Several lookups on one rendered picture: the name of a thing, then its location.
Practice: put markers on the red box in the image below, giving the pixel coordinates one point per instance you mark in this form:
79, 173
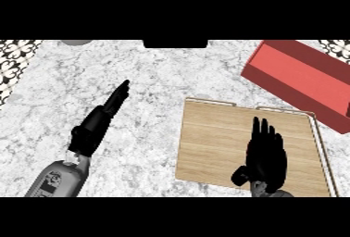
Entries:
303, 81

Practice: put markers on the wooden tray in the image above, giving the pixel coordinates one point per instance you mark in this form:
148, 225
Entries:
214, 145

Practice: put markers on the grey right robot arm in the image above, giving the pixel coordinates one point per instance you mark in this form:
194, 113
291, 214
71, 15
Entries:
266, 190

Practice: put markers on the grey round object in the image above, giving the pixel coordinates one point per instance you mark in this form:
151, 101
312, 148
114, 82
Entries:
77, 42

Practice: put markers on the black appliance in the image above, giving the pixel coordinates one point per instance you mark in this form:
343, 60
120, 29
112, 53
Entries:
175, 43

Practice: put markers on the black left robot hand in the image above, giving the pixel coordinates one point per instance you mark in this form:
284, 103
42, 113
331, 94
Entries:
93, 125

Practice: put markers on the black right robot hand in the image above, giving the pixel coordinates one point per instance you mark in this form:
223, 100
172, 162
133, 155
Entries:
266, 160

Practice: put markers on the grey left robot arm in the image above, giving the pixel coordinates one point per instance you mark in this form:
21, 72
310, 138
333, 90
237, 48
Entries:
59, 180

